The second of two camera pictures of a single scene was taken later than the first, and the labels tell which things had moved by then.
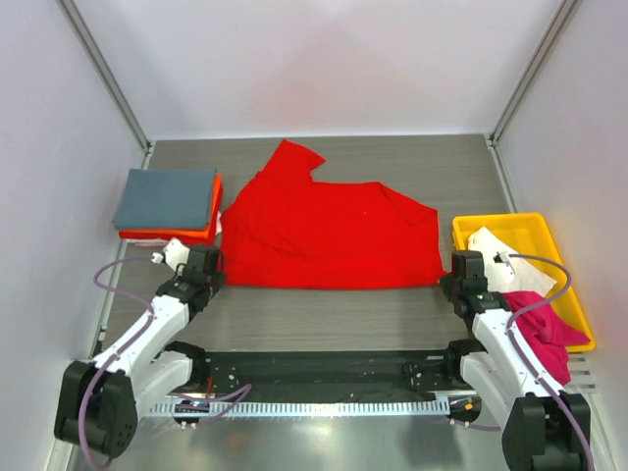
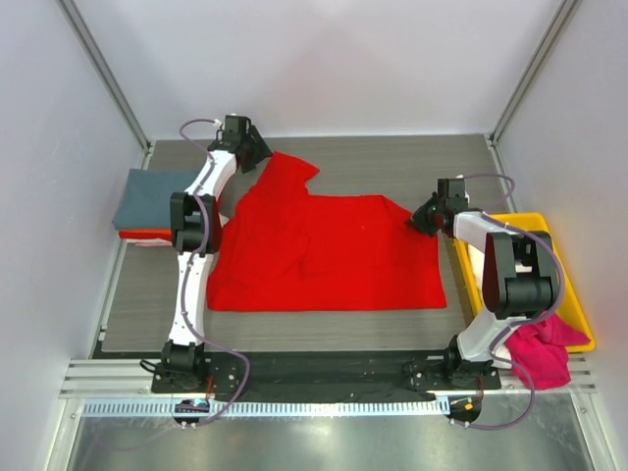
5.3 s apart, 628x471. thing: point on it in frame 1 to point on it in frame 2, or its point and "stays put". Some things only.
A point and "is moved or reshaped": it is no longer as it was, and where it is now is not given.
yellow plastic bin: (531, 234) stays put
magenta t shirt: (546, 333) stays put
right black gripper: (446, 283) to (427, 217)
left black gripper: (216, 277) to (251, 148)
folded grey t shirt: (165, 199) stays put
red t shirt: (284, 230) is moved or reshaped
